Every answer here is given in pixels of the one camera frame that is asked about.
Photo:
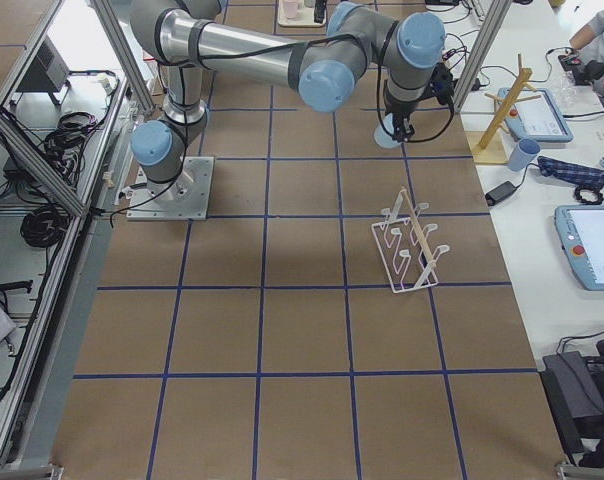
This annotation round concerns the wooden mug tree stand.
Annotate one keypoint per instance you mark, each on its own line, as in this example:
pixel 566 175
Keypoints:
pixel 484 148

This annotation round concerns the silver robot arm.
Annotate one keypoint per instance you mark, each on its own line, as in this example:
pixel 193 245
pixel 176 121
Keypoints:
pixel 186 39

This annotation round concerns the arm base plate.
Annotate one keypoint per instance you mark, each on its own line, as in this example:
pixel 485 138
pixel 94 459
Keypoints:
pixel 186 199

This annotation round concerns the blue checkered cloth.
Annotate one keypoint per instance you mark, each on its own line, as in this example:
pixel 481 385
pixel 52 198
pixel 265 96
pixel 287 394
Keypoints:
pixel 578 175

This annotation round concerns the blue teach pendant near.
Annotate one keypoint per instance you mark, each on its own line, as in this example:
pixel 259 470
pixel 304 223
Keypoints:
pixel 581 232

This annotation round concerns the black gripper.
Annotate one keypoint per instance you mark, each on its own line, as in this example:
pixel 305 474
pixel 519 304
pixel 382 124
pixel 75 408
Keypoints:
pixel 398 111

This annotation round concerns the cream plastic tray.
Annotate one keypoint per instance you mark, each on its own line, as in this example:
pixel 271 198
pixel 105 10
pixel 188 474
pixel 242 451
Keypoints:
pixel 311 13

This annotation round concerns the blue cup on desk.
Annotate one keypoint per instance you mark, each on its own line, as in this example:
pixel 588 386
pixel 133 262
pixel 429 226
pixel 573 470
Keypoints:
pixel 524 152

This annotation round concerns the pale blue plastic cup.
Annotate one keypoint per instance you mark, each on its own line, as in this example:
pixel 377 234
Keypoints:
pixel 383 133

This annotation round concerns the blue teach pendant far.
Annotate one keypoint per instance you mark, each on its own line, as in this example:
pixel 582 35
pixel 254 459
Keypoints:
pixel 539 119

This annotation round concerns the aluminium frame post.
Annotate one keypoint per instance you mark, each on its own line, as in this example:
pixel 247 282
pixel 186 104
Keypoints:
pixel 494 18

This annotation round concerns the white wire cup rack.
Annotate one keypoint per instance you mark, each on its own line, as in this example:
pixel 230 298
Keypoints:
pixel 408 259

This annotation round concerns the black power adapter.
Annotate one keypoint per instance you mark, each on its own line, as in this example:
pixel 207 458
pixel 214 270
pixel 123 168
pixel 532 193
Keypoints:
pixel 500 193

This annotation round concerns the blue teach pendant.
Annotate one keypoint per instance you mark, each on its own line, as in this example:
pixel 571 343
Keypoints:
pixel 581 232
pixel 539 119

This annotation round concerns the pink plastic cup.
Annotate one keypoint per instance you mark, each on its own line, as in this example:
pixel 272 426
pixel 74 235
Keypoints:
pixel 290 8

